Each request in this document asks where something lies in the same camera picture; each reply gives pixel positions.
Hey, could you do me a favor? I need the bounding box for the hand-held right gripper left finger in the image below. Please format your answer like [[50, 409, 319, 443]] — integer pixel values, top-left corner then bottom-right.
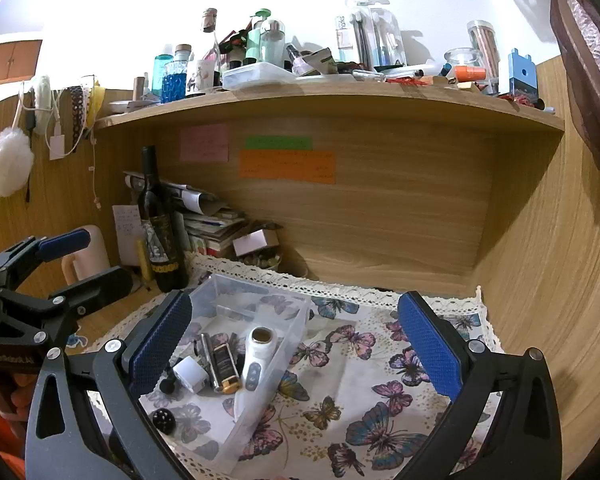
[[25, 290, 196, 480]]

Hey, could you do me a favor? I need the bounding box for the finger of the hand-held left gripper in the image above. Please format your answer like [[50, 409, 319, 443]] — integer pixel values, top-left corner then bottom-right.
[[0, 266, 134, 328], [0, 228, 92, 286]]

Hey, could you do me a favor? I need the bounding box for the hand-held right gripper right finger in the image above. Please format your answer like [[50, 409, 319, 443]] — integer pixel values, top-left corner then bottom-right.
[[395, 290, 563, 480]]

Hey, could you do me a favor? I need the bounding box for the white charger plug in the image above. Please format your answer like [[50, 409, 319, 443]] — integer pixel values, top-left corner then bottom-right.
[[172, 356, 208, 395]]

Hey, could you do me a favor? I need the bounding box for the dark metal cylinder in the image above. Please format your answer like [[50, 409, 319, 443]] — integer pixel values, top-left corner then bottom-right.
[[198, 332, 216, 391]]

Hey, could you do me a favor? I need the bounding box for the gold black lighter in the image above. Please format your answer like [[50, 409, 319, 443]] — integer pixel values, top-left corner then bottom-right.
[[211, 344, 243, 395]]

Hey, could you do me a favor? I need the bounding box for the black perforated ball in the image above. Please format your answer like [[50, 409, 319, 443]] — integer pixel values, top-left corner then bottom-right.
[[151, 408, 177, 433]]

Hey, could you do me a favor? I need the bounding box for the clear plastic storage box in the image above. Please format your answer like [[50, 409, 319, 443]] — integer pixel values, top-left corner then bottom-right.
[[165, 272, 313, 461]]

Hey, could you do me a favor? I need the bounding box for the white handheld massager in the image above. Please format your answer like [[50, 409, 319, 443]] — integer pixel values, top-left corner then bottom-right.
[[232, 326, 281, 423]]

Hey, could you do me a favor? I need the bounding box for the cream ceramic mug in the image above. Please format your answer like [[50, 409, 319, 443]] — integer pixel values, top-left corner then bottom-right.
[[61, 225, 112, 286]]

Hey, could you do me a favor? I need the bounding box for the yellow tube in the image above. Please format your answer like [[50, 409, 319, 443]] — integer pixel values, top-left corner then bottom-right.
[[136, 237, 152, 283]]

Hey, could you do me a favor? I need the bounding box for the white handwritten paper note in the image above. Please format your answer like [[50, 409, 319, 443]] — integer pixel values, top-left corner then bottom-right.
[[112, 204, 148, 266]]

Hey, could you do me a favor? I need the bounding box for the butterfly print lace cloth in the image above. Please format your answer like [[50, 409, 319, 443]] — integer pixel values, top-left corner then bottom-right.
[[67, 252, 506, 480]]

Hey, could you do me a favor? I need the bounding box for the dark wine bottle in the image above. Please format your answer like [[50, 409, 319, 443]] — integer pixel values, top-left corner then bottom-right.
[[137, 145, 190, 293]]

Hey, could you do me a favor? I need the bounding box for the white charger adapter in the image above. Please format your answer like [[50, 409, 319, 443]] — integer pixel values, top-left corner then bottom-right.
[[47, 132, 67, 161]]

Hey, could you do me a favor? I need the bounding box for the white fluffy puff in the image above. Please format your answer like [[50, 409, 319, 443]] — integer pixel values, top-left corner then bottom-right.
[[0, 127, 35, 198]]

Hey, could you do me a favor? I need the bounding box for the rolled white paper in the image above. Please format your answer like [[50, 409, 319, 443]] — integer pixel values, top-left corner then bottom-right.
[[122, 170, 231, 216]]

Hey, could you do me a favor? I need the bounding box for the stack of booklets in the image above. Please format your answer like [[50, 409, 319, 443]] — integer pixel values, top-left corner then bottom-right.
[[182, 210, 248, 261]]

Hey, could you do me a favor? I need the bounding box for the bowl of trinkets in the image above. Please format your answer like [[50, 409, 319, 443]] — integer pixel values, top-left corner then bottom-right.
[[240, 250, 283, 273]]

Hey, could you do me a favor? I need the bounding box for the pink white small box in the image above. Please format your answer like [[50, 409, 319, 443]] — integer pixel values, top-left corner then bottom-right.
[[231, 228, 281, 257]]

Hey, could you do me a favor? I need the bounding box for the patterned headband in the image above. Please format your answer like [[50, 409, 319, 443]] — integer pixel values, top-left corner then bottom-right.
[[65, 85, 92, 153]]

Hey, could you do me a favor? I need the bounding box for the white fluffy headband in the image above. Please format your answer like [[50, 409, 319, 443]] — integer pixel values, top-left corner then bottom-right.
[[32, 75, 53, 133]]

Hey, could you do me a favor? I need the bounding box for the yellow cloth item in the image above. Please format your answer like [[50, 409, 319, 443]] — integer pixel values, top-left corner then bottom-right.
[[87, 80, 106, 121]]

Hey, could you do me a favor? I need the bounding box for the white plate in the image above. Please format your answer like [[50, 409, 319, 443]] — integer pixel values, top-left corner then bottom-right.
[[107, 100, 158, 113]]

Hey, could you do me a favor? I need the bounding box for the pink sticky note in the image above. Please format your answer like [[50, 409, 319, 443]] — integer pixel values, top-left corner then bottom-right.
[[180, 123, 230, 163]]

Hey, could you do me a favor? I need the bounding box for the blue glass jar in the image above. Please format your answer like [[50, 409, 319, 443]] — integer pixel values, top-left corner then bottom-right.
[[162, 44, 191, 103]]

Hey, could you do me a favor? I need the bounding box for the teal plastic bottle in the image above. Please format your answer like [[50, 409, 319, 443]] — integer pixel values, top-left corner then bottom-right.
[[152, 45, 176, 98]]

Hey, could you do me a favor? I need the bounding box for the white printed mug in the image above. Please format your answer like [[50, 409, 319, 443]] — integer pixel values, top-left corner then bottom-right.
[[186, 59, 217, 96]]

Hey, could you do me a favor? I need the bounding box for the orange sticky note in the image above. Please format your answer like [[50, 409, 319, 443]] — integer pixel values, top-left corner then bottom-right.
[[238, 150, 337, 185]]

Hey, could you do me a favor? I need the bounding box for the green sticky note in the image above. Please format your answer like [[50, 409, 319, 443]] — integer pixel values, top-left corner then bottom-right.
[[245, 135, 313, 151]]

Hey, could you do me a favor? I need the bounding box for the corked clear glass bottle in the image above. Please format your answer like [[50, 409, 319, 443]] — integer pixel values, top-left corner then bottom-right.
[[200, 7, 222, 91]]

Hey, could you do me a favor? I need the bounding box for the white plastic container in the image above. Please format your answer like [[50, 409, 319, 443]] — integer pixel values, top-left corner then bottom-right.
[[221, 62, 297, 92]]

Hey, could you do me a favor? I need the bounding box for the wooden shelf board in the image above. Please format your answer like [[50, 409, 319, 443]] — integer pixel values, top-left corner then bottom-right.
[[92, 80, 566, 133]]

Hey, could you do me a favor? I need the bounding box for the orange capped tube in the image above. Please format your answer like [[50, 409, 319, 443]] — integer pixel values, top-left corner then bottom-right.
[[452, 65, 486, 82]]

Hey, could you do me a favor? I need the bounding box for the green pump bottle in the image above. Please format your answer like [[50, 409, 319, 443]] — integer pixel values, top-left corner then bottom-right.
[[244, 8, 272, 63]]

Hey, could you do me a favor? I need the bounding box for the blue box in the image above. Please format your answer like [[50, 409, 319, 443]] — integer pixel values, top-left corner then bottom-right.
[[507, 49, 540, 106]]

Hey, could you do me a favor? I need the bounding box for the round glass jar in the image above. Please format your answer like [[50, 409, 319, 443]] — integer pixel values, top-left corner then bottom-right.
[[443, 47, 481, 81]]

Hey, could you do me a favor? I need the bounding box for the clear bottle silver cap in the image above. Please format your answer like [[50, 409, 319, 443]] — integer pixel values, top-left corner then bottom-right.
[[260, 19, 287, 68]]

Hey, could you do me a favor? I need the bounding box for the brown curtain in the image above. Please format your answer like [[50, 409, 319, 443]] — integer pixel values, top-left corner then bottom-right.
[[500, 0, 600, 171]]

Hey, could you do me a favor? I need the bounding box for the tall clear straw canister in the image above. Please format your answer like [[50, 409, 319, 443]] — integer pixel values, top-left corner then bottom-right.
[[467, 20, 501, 93]]

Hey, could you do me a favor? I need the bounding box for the white green squeezed tube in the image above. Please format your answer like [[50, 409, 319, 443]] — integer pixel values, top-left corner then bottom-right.
[[292, 47, 338, 77]]

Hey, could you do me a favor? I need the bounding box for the clear toothbrush pack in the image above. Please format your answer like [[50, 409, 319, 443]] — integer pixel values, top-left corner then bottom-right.
[[370, 0, 408, 68], [336, 0, 376, 68]]

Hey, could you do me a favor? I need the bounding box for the wooden wall cabinet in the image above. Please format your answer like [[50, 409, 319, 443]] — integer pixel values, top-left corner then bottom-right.
[[0, 39, 43, 88]]

